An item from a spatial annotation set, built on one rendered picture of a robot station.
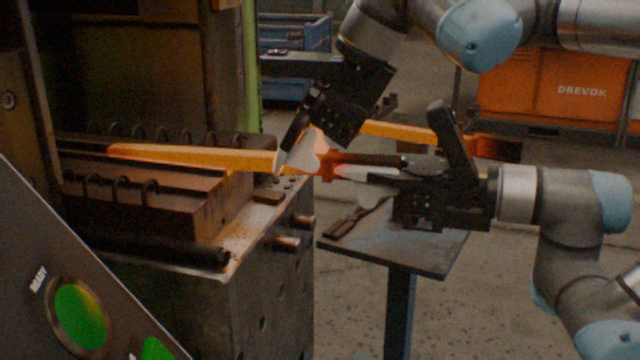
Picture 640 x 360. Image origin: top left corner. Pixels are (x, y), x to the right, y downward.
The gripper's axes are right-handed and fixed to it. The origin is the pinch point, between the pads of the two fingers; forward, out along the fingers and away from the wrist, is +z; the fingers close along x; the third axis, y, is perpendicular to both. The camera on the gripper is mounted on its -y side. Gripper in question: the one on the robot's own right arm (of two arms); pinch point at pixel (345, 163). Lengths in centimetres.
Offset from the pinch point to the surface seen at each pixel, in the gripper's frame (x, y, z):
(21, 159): -23.1, -6.6, 31.3
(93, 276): -42.0, -7.4, 7.5
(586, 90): 334, 68, -88
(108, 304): -42.5, -5.7, 6.2
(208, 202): -7.9, 4.2, 17.1
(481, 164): 269, 104, -23
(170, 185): -7.5, 2.5, 22.9
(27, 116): -21.0, -11.0, 31.2
